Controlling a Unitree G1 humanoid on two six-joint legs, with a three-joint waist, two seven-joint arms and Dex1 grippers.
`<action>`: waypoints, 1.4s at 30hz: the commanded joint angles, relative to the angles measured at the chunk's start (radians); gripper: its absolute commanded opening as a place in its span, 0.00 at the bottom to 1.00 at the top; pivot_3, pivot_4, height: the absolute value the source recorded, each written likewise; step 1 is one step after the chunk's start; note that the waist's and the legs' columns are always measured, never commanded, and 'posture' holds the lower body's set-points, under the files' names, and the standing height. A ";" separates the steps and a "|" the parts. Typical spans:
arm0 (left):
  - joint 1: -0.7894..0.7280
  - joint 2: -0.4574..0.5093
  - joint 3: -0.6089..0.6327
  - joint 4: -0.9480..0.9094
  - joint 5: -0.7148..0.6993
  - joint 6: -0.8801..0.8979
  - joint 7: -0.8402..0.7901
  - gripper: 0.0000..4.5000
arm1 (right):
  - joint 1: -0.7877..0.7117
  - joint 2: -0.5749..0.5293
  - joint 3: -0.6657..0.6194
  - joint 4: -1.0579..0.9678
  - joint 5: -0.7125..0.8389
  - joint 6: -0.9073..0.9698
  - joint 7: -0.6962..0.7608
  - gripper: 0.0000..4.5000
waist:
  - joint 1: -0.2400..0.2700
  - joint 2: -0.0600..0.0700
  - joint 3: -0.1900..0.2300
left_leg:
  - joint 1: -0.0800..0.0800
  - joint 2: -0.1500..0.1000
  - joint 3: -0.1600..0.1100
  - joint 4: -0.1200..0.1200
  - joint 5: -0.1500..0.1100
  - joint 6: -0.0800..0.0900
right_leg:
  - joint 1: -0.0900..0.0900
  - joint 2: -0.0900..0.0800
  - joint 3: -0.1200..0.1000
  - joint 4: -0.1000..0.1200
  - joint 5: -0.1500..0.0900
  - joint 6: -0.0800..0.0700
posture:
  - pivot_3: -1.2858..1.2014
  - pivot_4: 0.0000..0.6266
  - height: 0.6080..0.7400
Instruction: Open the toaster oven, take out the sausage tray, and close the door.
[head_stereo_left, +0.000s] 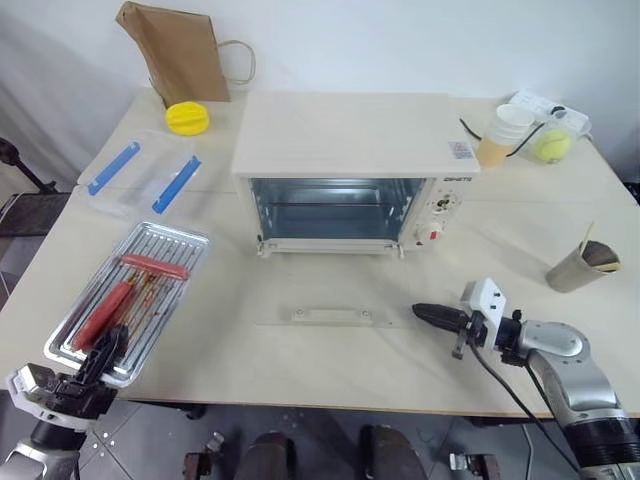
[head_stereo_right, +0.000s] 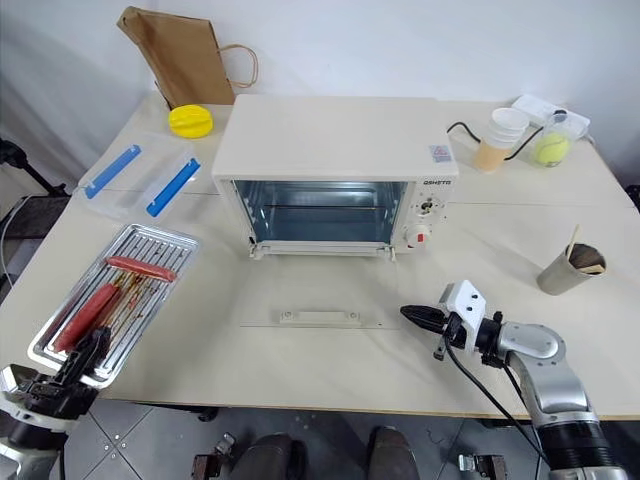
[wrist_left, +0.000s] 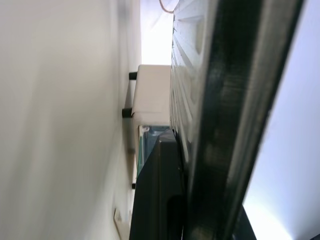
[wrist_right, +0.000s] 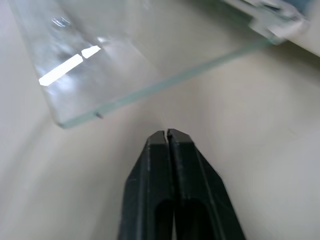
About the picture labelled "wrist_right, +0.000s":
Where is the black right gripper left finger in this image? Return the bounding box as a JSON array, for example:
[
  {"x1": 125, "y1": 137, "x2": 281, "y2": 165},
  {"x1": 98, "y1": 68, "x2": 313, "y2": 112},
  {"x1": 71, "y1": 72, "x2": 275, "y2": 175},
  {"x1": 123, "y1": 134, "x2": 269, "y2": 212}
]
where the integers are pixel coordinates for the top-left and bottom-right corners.
[{"x1": 116, "y1": 129, "x2": 176, "y2": 240}]

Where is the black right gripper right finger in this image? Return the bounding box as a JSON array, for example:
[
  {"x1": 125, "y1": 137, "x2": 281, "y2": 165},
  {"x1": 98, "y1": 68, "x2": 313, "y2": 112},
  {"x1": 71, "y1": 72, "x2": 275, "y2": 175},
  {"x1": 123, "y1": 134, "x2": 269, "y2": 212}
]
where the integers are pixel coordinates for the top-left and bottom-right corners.
[{"x1": 166, "y1": 128, "x2": 247, "y2": 240}]

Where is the clear glass oven door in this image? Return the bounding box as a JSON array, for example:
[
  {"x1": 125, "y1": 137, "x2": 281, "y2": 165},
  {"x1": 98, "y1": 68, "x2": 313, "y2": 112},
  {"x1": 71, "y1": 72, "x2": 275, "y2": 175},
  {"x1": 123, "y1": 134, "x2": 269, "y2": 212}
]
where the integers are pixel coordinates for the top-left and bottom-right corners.
[{"x1": 8, "y1": 0, "x2": 311, "y2": 130}]

